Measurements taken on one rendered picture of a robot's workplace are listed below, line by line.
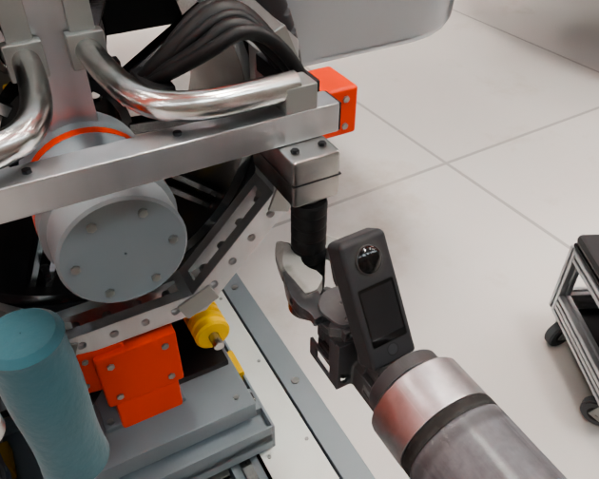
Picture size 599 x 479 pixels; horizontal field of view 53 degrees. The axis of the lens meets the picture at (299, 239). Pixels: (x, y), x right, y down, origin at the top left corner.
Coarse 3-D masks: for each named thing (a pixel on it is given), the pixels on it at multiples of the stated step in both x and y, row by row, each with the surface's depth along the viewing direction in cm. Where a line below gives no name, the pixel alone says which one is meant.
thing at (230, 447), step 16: (240, 368) 130; (0, 400) 128; (256, 400) 125; (256, 416) 125; (16, 432) 122; (224, 432) 122; (240, 432) 122; (256, 432) 119; (272, 432) 122; (0, 448) 116; (16, 448) 119; (192, 448) 119; (208, 448) 119; (224, 448) 117; (240, 448) 119; (256, 448) 122; (16, 464) 117; (32, 464) 117; (160, 464) 117; (176, 464) 117; (192, 464) 114; (208, 464) 117; (224, 464) 120
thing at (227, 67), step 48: (96, 0) 67; (192, 0) 80; (144, 48) 74; (240, 48) 77; (0, 96) 69; (192, 192) 90; (0, 240) 90; (192, 240) 91; (0, 288) 81; (48, 288) 86
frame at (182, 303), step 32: (288, 32) 69; (256, 64) 74; (256, 192) 86; (224, 224) 87; (256, 224) 84; (192, 256) 89; (224, 256) 84; (160, 288) 88; (192, 288) 86; (64, 320) 83; (96, 320) 82; (128, 320) 83; (160, 320) 86
